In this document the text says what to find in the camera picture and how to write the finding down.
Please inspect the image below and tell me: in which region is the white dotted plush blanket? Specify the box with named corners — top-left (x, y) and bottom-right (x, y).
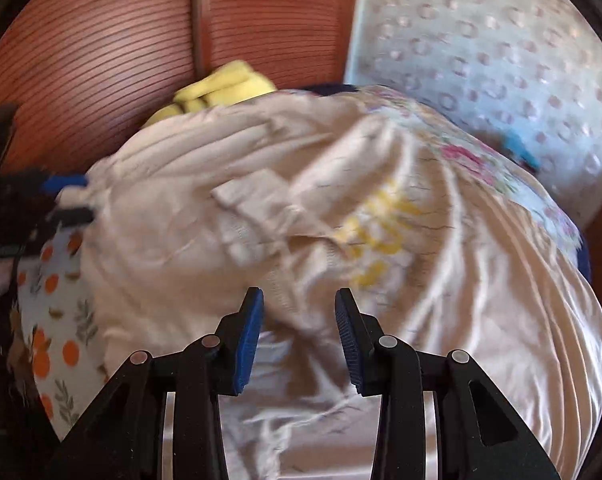
top-left (343, 0), bottom-right (602, 231)

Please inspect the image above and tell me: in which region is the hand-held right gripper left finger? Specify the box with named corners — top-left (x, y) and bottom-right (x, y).
top-left (46, 287), bottom-right (265, 480)

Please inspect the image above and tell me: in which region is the yellow cloth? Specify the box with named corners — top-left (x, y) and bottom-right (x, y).
top-left (143, 60), bottom-right (278, 128)

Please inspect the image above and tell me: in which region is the small blue item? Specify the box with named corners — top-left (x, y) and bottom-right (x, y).
top-left (498, 130), bottom-right (542, 172)

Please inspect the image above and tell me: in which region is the orange fruit print blanket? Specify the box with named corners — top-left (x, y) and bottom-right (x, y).
top-left (8, 227), bottom-right (112, 443)

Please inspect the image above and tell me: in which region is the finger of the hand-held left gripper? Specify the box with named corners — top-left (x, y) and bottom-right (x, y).
top-left (43, 206), bottom-right (96, 231)
top-left (28, 170), bottom-right (90, 195)

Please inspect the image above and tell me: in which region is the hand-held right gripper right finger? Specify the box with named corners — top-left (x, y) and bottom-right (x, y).
top-left (334, 288), bottom-right (562, 480)

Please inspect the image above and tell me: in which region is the pink floral bed sheet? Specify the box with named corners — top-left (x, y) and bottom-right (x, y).
top-left (353, 84), bottom-right (584, 273)

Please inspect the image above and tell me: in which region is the ribbed wooden headboard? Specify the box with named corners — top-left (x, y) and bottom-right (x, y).
top-left (0, 0), bottom-right (364, 173)

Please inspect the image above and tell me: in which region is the beige towel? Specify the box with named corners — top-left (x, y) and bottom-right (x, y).
top-left (81, 87), bottom-right (602, 480)

